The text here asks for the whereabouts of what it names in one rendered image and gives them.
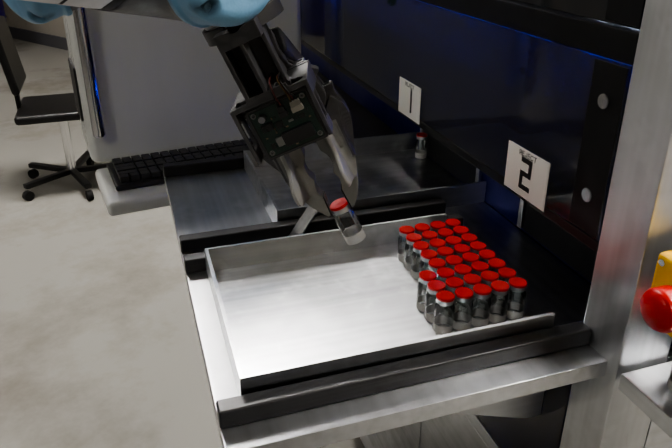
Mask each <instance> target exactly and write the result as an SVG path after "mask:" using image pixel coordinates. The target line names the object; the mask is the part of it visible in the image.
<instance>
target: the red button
mask: <svg viewBox="0 0 672 448"><path fill-rule="evenodd" d="M640 310H641V314H642V317H643V319H644V321H645V322H646V324H647V325H648V326H649V327H650V328H652V329H653V330H655V331H658V332H660V333H665V334H666V333H671V332H672V286H670V285H662V286H657V287H653V288H650V289H648V290H647V291H646V292H645V293H644V294H643V296H642V297H641V300H640Z"/></svg>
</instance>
